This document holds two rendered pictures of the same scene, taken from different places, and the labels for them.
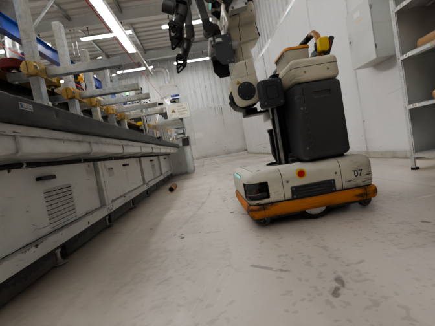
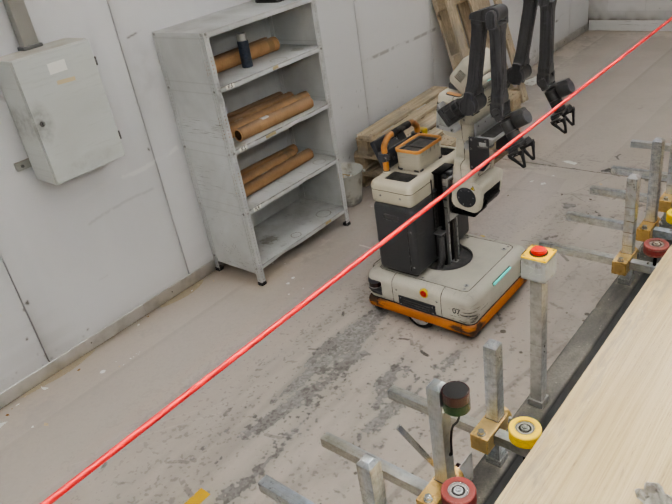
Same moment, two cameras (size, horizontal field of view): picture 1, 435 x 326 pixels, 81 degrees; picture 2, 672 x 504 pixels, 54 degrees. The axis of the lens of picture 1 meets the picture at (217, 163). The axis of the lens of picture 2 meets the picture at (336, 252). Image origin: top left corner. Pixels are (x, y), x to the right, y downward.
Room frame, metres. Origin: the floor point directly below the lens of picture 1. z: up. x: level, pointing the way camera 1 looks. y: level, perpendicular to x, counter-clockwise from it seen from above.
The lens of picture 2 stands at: (4.10, 1.40, 2.14)
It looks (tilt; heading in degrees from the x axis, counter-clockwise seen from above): 29 degrees down; 227
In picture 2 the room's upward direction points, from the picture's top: 10 degrees counter-clockwise
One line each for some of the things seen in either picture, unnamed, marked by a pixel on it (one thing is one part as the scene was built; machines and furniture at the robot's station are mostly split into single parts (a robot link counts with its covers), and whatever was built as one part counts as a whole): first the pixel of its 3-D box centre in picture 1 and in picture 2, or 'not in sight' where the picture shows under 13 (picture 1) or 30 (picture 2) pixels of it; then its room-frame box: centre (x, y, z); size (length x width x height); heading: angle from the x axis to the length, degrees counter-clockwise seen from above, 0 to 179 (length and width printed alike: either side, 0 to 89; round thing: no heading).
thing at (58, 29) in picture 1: (67, 73); not in sight; (1.22, 0.63, 0.91); 0.04 x 0.04 x 0.48; 3
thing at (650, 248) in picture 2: not in sight; (655, 256); (2.01, 0.76, 0.85); 0.08 x 0.08 x 0.11
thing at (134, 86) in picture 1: (95, 94); (662, 176); (1.27, 0.53, 0.80); 0.43 x 0.03 x 0.04; 93
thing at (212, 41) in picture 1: (223, 52); (490, 138); (1.54, -0.15, 0.99); 0.28 x 0.16 x 0.22; 2
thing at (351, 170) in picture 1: (291, 180); (447, 275); (1.56, -0.44, 0.16); 0.67 x 0.64 x 0.25; 92
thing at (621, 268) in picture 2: (123, 117); (625, 259); (2.00, 0.66, 0.81); 0.14 x 0.06 x 0.05; 3
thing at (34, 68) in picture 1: (39, 72); not in sight; (1.00, 0.62, 0.84); 0.14 x 0.06 x 0.05; 3
